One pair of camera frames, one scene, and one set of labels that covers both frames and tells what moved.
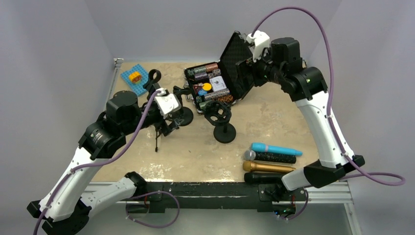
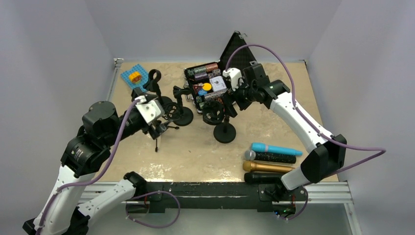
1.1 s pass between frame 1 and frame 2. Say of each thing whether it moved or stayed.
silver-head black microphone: stayed
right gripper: moved
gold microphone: stayed
